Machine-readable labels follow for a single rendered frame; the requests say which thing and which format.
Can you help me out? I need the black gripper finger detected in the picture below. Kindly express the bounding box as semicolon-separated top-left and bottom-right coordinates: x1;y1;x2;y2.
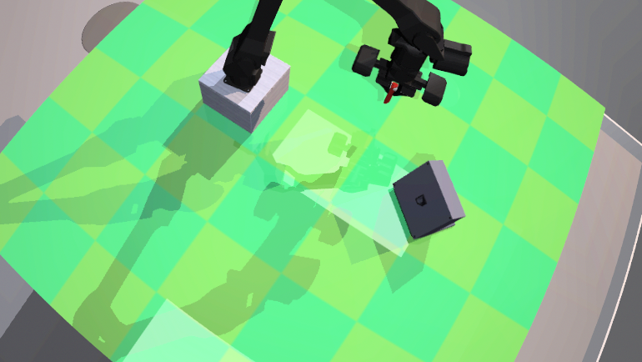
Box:
375;77;393;93
393;84;416;98

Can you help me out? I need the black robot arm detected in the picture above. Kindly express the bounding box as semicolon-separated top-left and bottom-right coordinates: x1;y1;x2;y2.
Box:
223;0;472;93

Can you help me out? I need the red peg with white band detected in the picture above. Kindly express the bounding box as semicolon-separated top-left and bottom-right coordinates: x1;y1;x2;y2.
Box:
384;82;398;103

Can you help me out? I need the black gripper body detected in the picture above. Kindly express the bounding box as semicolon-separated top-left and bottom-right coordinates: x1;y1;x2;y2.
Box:
352;44;447;106

